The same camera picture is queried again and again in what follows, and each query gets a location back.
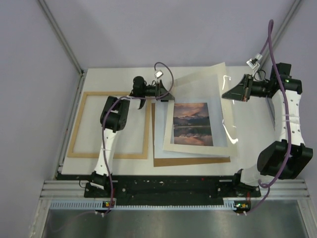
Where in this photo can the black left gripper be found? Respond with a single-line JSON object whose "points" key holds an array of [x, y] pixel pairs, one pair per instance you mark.
{"points": [[159, 90]]}

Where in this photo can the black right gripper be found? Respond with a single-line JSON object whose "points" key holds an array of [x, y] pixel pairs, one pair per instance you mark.
{"points": [[239, 92]]}

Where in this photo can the cream photo mat board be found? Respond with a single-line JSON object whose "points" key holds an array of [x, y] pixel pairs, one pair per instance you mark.
{"points": [[209, 83]]}

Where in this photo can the sunset landscape photo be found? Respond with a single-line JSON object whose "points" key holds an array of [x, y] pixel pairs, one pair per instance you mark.
{"points": [[194, 124]]}

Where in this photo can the clear handled screwdriver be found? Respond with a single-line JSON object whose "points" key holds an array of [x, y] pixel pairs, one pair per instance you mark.
{"points": [[271, 110]]}

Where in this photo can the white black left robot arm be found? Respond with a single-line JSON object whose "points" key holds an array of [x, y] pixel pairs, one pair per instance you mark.
{"points": [[113, 120]]}

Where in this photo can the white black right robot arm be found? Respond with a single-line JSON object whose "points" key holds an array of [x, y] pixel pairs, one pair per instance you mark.
{"points": [[252, 177]]}

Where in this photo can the brown hardboard backing panel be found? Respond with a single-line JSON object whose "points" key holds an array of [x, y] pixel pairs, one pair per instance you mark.
{"points": [[167, 162]]}

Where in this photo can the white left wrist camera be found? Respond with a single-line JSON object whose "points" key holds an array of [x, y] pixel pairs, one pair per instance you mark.
{"points": [[158, 74]]}

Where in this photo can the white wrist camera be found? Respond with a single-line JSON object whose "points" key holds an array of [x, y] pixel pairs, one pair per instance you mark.
{"points": [[158, 74], [254, 63]]}

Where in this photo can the aluminium right table rail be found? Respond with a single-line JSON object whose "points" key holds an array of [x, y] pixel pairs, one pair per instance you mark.
{"points": [[282, 152]]}

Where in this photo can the aluminium table rail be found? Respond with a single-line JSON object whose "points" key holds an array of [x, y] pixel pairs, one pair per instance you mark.
{"points": [[282, 152], [69, 121]]}

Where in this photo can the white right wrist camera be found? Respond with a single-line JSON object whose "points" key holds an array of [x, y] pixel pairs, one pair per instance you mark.
{"points": [[254, 63]]}

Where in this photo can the aluminium right corner post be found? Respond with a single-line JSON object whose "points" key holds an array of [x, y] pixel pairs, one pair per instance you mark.
{"points": [[281, 29]]}

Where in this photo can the aluminium corner post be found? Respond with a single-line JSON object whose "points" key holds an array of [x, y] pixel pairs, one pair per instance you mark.
{"points": [[59, 35], [281, 29]]}

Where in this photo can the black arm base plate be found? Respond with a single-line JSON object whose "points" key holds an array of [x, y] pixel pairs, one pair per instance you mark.
{"points": [[212, 186]]}

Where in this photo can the white slotted cable duct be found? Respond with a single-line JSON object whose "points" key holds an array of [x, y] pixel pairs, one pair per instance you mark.
{"points": [[213, 204]]}

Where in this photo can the aluminium left corner post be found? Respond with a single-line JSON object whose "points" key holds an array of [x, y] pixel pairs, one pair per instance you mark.
{"points": [[59, 35]]}

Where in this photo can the aluminium left table rail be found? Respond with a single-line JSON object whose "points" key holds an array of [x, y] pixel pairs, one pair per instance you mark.
{"points": [[69, 121]]}

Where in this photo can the aluminium front rail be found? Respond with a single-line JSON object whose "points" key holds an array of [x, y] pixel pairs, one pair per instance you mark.
{"points": [[73, 189]]}

